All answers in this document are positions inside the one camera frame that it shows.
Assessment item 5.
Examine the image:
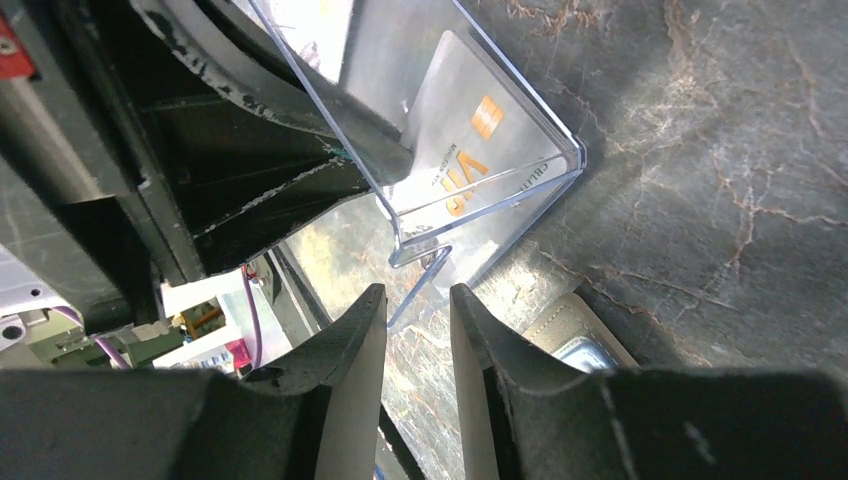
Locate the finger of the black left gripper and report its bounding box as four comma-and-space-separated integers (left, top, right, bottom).
126, 1, 413, 274

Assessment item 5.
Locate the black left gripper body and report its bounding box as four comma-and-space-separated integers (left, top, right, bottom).
1, 1, 202, 332

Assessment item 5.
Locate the clear plastic card sleeve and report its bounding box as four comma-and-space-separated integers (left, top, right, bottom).
248, 1, 587, 330

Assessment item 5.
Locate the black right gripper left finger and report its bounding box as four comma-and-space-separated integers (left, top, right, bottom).
1, 284, 387, 479

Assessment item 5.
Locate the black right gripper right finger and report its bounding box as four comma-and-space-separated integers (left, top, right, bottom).
450, 284, 847, 479

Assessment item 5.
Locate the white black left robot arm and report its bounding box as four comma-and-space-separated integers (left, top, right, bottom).
1, 1, 412, 334

